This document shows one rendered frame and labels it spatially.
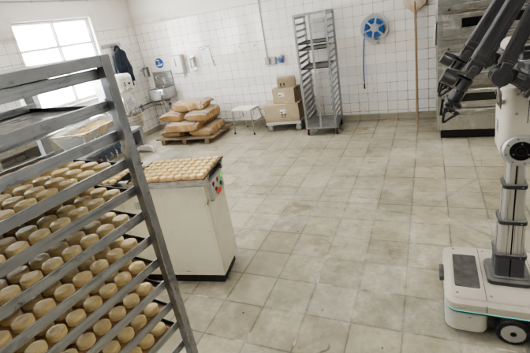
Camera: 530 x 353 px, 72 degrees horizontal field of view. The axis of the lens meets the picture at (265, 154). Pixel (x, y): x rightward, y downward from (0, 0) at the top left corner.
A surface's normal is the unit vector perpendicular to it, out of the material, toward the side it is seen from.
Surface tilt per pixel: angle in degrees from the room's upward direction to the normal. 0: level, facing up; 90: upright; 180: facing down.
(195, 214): 90
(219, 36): 90
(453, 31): 91
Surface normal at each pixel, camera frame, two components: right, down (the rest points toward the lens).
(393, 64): -0.37, 0.38
